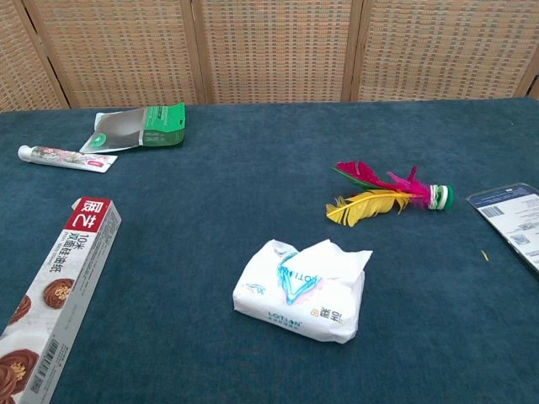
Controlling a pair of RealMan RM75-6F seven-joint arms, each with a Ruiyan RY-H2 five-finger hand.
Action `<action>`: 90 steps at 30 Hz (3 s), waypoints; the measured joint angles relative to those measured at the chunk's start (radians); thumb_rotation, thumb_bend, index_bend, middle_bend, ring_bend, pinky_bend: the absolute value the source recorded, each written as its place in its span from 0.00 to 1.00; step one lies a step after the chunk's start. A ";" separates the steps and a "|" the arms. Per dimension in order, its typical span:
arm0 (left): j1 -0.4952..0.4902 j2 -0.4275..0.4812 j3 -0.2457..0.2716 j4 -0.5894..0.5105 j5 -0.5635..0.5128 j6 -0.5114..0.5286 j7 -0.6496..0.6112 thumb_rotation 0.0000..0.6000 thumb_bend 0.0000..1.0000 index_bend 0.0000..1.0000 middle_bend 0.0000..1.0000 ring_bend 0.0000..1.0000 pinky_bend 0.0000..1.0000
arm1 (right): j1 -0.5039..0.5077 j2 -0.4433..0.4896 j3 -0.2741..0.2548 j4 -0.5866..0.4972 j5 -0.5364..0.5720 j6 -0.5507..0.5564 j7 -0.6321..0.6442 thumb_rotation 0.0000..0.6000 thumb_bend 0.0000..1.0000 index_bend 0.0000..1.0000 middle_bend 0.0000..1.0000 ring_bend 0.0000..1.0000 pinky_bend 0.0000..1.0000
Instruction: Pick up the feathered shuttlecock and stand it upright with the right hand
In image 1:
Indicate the small colourful toy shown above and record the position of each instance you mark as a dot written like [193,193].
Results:
[379,200]

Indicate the dark blue felt table mat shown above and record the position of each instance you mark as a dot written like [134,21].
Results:
[210,189]

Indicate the white soft tissue pack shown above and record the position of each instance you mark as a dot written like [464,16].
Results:
[295,303]

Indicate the green and clear blister package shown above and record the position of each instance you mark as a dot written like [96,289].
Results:
[164,126]

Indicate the woven rattan folding screen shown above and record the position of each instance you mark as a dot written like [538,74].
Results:
[273,50]

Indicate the white floral toothpaste tube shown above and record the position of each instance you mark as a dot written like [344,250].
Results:
[63,156]

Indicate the clear package with blue-white card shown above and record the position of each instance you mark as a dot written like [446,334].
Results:
[513,219]

